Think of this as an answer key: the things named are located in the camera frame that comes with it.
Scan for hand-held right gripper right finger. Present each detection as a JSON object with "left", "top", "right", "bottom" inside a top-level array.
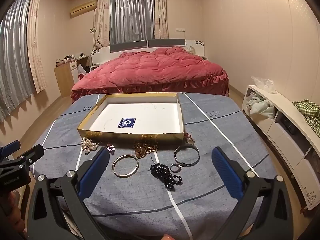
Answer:
[{"left": 211, "top": 146, "right": 294, "bottom": 240}]

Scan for silver bangle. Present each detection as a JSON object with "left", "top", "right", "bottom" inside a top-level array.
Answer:
[{"left": 174, "top": 144, "right": 200, "bottom": 167}]

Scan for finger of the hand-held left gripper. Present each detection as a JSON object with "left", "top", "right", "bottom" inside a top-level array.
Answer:
[
  {"left": 0, "top": 145, "right": 45, "bottom": 178},
  {"left": 0, "top": 140, "right": 21, "bottom": 159}
]

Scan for bed with red duvet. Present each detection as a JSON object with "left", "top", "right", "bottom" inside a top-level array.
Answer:
[{"left": 71, "top": 46, "right": 230, "bottom": 103}]

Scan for white grey headboard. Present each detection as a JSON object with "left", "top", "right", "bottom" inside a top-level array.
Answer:
[{"left": 90, "top": 38, "right": 207, "bottom": 65}]

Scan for blue square sticker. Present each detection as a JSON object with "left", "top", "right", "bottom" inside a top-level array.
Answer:
[{"left": 117, "top": 117, "right": 137, "bottom": 129}]

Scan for gold bangle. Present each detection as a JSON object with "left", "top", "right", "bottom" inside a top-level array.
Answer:
[{"left": 112, "top": 155, "right": 139, "bottom": 179}]

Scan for clear plastic bag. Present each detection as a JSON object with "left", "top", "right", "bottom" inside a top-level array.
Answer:
[{"left": 251, "top": 76, "right": 278, "bottom": 94}]

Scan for gold chain necklace heart pendant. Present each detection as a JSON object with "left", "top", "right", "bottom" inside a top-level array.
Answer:
[{"left": 134, "top": 140, "right": 159, "bottom": 159}]

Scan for pale crumpled clothes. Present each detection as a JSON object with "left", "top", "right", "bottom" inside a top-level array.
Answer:
[{"left": 245, "top": 92, "right": 276, "bottom": 120}]

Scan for person's left hand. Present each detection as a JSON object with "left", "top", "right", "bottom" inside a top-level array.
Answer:
[{"left": 0, "top": 189, "right": 27, "bottom": 233}]

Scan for white plastic bag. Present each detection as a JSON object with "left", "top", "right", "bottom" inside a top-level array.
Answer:
[{"left": 76, "top": 64, "right": 87, "bottom": 81}]

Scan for white shelf cabinet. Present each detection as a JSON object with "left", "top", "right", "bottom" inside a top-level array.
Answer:
[{"left": 241, "top": 84, "right": 320, "bottom": 211}]

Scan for wooden desk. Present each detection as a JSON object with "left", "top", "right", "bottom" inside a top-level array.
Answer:
[{"left": 54, "top": 56, "right": 89, "bottom": 98}]

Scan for red bead jewelry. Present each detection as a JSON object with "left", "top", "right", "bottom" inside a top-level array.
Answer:
[{"left": 184, "top": 132, "right": 197, "bottom": 146}]

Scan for grey shiny curtain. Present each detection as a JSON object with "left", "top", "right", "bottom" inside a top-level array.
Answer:
[
  {"left": 0, "top": 0, "right": 35, "bottom": 123},
  {"left": 109, "top": 0, "right": 154, "bottom": 45}
]

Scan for green checked cloth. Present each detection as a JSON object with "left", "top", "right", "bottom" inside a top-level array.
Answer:
[{"left": 292, "top": 100, "right": 320, "bottom": 137}]

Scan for beige air conditioner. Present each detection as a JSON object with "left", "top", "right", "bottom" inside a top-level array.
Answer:
[{"left": 69, "top": 0, "right": 98, "bottom": 19}]

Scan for white pearl necklace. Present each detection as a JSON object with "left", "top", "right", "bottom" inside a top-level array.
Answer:
[{"left": 81, "top": 136, "right": 102, "bottom": 155}]

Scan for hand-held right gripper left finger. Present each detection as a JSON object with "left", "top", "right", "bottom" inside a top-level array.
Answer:
[{"left": 26, "top": 146, "right": 111, "bottom": 240}]

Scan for black bead bracelet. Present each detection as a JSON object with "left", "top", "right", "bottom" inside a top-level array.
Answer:
[{"left": 149, "top": 157, "right": 183, "bottom": 189}]

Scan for blue-grey striped cloth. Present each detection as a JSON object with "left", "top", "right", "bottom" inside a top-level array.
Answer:
[{"left": 24, "top": 92, "right": 275, "bottom": 240}]

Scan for gold cardboard box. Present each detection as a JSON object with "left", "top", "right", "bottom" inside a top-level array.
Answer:
[{"left": 77, "top": 92, "right": 186, "bottom": 141}]

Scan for floral beige curtain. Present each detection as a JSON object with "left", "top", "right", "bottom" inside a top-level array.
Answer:
[
  {"left": 94, "top": 0, "right": 112, "bottom": 49},
  {"left": 153, "top": 0, "right": 170, "bottom": 40},
  {"left": 26, "top": 0, "right": 48, "bottom": 94}
]

